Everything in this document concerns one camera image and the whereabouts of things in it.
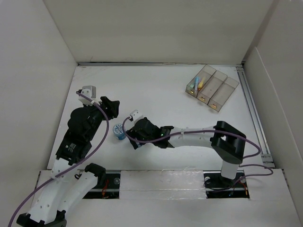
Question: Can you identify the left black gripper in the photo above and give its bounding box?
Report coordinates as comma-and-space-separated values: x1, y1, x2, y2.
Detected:
84, 96, 119, 140

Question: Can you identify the yellow highlighter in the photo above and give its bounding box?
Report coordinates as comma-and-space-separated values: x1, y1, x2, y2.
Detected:
198, 77, 205, 86

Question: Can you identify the blue highlighter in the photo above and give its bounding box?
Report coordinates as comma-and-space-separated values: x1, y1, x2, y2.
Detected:
194, 77, 200, 91

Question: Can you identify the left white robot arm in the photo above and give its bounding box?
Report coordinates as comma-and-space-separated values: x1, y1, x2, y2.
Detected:
17, 96, 120, 227

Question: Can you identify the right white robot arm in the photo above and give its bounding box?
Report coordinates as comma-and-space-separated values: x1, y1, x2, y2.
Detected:
122, 117, 246, 186

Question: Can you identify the middle clear organizer bin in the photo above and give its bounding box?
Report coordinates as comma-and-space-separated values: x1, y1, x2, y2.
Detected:
197, 70, 228, 104

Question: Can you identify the clear organizer bin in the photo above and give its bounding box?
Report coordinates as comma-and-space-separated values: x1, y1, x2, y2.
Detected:
208, 77, 239, 112
197, 70, 228, 104
185, 65, 216, 97

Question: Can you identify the left clear organizer bin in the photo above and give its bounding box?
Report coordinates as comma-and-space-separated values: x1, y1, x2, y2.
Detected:
185, 65, 216, 97

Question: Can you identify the right clear organizer bin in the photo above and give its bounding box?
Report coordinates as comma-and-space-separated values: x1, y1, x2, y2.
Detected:
208, 77, 239, 112

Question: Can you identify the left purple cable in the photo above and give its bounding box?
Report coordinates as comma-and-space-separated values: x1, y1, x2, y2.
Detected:
7, 89, 110, 227

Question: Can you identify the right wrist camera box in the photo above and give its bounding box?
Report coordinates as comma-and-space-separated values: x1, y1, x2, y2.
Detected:
130, 110, 144, 123

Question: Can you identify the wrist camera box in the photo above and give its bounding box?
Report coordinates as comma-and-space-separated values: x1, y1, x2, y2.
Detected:
78, 85, 97, 106
130, 110, 144, 123

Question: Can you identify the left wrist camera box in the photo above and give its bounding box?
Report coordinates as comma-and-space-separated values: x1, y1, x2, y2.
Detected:
78, 85, 97, 106

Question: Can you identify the front black mounting rail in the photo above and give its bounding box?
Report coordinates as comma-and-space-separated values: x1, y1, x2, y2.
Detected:
84, 169, 250, 199

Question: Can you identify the aluminium rail back edge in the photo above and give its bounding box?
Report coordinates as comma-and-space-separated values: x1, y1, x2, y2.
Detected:
77, 61, 246, 66

